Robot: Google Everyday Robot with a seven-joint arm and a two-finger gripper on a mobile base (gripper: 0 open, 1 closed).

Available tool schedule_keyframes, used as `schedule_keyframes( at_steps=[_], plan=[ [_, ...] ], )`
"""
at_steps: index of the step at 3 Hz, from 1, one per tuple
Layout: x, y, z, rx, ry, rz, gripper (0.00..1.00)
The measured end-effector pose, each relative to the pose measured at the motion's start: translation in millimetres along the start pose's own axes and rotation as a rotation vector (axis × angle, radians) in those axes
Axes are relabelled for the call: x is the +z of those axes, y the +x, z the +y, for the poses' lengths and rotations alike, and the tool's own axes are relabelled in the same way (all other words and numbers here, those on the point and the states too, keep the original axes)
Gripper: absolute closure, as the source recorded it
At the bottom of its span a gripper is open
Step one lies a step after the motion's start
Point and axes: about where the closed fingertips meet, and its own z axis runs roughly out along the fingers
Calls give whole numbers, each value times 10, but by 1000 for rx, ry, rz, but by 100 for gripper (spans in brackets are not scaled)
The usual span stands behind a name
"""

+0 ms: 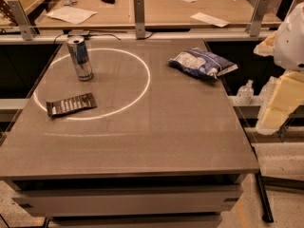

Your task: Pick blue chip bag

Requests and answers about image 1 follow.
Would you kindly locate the clear sanitizer bottle right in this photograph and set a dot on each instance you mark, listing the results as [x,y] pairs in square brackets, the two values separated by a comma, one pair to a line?
[266,89]

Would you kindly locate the clear sanitizer bottle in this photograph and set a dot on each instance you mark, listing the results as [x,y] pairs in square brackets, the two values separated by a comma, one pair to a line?
[266,89]
[245,93]

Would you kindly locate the metal bracket middle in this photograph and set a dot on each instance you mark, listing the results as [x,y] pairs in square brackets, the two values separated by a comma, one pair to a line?
[139,18]

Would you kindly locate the blue chip bag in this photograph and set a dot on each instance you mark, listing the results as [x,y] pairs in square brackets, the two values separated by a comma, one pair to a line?
[202,64]

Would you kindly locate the metal bracket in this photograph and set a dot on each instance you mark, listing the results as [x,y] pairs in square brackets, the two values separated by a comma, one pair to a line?
[26,29]
[139,18]
[253,29]

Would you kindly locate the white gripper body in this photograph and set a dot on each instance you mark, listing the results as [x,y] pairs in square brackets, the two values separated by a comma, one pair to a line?
[291,40]

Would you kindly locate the metal bracket right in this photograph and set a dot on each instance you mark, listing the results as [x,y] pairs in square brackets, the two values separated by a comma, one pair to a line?
[253,29]

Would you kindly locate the clear sanitizer bottle left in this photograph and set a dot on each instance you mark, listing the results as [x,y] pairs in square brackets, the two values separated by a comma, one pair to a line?
[245,93]

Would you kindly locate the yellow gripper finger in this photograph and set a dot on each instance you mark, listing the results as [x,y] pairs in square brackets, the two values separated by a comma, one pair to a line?
[283,96]
[266,47]

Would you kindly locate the white drawer cabinet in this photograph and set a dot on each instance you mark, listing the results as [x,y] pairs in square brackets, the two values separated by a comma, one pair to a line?
[182,206]

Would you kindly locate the wooden back desk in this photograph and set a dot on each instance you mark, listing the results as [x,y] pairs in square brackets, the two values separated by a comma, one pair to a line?
[167,14]

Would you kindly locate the metal bracket left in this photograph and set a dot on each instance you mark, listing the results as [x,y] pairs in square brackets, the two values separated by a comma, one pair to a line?
[26,29]

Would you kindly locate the white paper sheet right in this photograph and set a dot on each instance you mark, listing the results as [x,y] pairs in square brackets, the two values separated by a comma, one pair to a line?
[210,20]

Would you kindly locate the dark brown snack wrapper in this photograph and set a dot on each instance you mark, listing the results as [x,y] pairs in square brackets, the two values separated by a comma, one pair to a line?
[71,105]

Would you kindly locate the white paper sheet left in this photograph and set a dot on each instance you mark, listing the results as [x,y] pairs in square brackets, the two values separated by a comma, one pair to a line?
[72,15]

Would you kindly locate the silver blue energy drink can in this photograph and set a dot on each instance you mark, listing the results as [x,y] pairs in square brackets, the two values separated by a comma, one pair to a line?
[76,46]

